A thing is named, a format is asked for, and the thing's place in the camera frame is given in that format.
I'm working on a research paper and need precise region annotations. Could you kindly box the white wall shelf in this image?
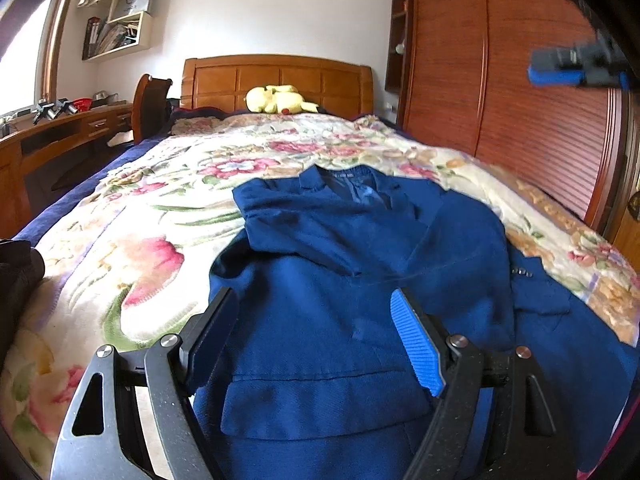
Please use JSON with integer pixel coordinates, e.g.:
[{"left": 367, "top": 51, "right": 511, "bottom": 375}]
[{"left": 77, "top": 0, "right": 164, "bottom": 62}]

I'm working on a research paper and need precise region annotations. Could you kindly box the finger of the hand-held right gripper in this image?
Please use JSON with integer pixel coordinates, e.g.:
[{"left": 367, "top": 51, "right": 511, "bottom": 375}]
[{"left": 527, "top": 46, "right": 586, "bottom": 87}]

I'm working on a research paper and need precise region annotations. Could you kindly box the row of books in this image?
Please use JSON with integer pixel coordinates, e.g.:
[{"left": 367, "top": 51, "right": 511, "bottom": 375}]
[{"left": 82, "top": 16, "right": 139, "bottom": 59}]

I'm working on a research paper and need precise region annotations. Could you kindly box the dark cloth pile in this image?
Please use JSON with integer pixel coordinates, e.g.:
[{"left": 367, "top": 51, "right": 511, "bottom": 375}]
[{"left": 0, "top": 239, "right": 47, "bottom": 363}]

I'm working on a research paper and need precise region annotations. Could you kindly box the dark blue bed sheet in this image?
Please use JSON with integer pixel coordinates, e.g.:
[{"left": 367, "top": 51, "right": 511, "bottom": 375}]
[{"left": 12, "top": 110, "right": 181, "bottom": 243}]

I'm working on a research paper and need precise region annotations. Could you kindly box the wooden chair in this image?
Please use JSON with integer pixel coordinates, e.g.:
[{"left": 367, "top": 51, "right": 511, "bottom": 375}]
[{"left": 131, "top": 74, "right": 174, "bottom": 144}]

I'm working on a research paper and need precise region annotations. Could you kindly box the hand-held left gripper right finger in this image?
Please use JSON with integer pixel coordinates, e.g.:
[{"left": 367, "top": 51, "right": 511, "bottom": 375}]
[{"left": 390, "top": 287, "right": 558, "bottom": 480}]

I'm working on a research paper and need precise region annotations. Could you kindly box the floral blanket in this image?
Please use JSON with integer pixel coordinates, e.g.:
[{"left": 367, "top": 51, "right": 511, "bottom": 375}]
[{"left": 0, "top": 112, "right": 640, "bottom": 480}]

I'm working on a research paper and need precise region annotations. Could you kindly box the wooden bed headboard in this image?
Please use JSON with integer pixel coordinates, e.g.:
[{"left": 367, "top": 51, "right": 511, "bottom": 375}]
[{"left": 181, "top": 55, "right": 375, "bottom": 117}]

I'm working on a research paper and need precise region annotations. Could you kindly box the long wooden desk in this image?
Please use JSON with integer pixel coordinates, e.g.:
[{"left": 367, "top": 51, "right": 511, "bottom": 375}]
[{"left": 0, "top": 100, "right": 137, "bottom": 241}]

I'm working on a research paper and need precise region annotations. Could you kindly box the wooden slatted wardrobe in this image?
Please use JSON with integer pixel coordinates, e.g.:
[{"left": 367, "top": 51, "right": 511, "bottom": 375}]
[{"left": 385, "top": 0, "right": 637, "bottom": 241}]

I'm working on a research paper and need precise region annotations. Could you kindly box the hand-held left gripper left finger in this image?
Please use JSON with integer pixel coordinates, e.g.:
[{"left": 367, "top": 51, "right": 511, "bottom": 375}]
[{"left": 50, "top": 287, "right": 240, "bottom": 480}]

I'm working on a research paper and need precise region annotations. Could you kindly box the window with wooden frame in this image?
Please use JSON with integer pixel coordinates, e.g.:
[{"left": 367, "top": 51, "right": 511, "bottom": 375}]
[{"left": 0, "top": 0, "right": 76, "bottom": 117}]

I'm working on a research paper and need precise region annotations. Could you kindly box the white paper bag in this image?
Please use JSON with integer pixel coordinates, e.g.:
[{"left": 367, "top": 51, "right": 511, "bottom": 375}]
[{"left": 112, "top": 0, "right": 152, "bottom": 19}]

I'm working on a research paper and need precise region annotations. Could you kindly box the yellow plush toy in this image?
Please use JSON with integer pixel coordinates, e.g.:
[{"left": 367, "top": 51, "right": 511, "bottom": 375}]
[{"left": 245, "top": 85, "right": 321, "bottom": 115}]

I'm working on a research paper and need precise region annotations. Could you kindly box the navy blue blazer jacket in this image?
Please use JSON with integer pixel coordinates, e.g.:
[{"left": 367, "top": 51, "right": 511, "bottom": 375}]
[{"left": 207, "top": 164, "right": 640, "bottom": 480}]

